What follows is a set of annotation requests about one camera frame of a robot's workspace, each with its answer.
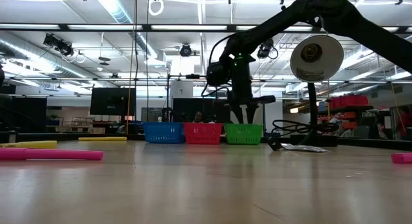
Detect blue plastic basket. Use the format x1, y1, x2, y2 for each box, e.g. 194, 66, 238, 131
142, 122, 186, 144

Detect white cord tag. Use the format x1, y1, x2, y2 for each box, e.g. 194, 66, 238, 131
279, 142, 331, 153

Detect black partition panel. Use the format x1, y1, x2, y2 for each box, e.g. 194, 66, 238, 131
172, 98, 231, 124
0, 95, 48, 134

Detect black lamp power cord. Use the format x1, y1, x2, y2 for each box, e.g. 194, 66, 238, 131
267, 118, 341, 152

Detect person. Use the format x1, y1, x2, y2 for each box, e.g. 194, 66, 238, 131
395, 104, 412, 140
192, 110, 207, 124

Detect black overhead camera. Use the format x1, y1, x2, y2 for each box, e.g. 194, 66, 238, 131
42, 33, 75, 58
179, 43, 193, 58
256, 37, 279, 61

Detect black rectangular frame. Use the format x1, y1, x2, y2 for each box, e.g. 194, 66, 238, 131
166, 74, 219, 124

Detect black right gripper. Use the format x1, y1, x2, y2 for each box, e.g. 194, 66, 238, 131
226, 68, 277, 125

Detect yellow hanging rope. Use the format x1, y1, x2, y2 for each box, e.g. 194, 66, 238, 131
125, 0, 139, 135

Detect white cable ring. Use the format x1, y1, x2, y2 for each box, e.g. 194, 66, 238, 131
147, 0, 165, 17

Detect red storage bins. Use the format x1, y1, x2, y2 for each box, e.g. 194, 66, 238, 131
328, 95, 370, 110

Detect green plastic basket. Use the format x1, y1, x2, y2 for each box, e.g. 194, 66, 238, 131
224, 123, 264, 145

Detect pink clip marker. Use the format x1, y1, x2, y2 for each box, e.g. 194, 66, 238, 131
390, 152, 412, 165
0, 147, 104, 162

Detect black wall monitor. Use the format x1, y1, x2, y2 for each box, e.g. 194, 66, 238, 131
89, 87, 137, 117

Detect yellow marker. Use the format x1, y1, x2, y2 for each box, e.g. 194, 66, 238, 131
0, 140, 58, 150
78, 136, 128, 142

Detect black aluminium rig frame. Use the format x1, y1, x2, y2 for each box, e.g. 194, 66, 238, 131
0, 23, 412, 151

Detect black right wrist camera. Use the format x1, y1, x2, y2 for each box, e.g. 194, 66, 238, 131
205, 61, 232, 88

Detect red plastic basket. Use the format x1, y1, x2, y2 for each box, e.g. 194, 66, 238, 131
183, 122, 223, 145

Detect black hanging cable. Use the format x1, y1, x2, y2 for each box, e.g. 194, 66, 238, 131
145, 0, 151, 122

